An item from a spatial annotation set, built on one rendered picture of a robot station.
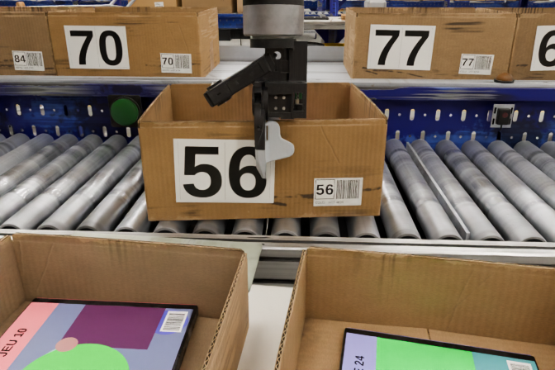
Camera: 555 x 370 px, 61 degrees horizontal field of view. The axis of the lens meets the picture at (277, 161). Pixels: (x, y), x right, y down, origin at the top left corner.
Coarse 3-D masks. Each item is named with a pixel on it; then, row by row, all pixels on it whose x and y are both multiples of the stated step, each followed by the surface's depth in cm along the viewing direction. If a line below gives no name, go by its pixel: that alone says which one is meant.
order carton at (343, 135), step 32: (160, 96) 89; (192, 96) 99; (320, 96) 101; (352, 96) 99; (160, 128) 72; (192, 128) 72; (224, 128) 72; (288, 128) 73; (320, 128) 73; (352, 128) 73; (384, 128) 74; (160, 160) 74; (288, 160) 75; (320, 160) 75; (352, 160) 75; (160, 192) 76; (288, 192) 77
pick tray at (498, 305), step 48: (336, 288) 52; (384, 288) 51; (432, 288) 50; (480, 288) 49; (528, 288) 48; (288, 336) 40; (336, 336) 51; (432, 336) 50; (480, 336) 51; (528, 336) 50
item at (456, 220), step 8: (408, 144) 116; (408, 152) 115; (416, 160) 107; (424, 168) 101; (424, 176) 101; (432, 184) 94; (440, 192) 89; (440, 200) 89; (448, 208) 84; (448, 216) 84; (456, 216) 80; (456, 224) 80; (464, 232) 76
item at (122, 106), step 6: (114, 102) 118; (120, 102) 118; (126, 102) 118; (132, 102) 118; (114, 108) 118; (120, 108) 118; (126, 108) 118; (132, 108) 118; (114, 114) 119; (120, 114) 119; (126, 114) 119; (132, 114) 119; (138, 114) 120; (114, 120) 120; (120, 120) 119; (126, 120) 119; (132, 120) 119
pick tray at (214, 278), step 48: (0, 240) 52; (48, 240) 53; (96, 240) 52; (144, 240) 52; (0, 288) 52; (48, 288) 56; (96, 288) 55; (144, 288) 54; (192, 288) 53; (240, 288) 47; (0, 336) 51; (192, 336) 51; (240, 336) 49
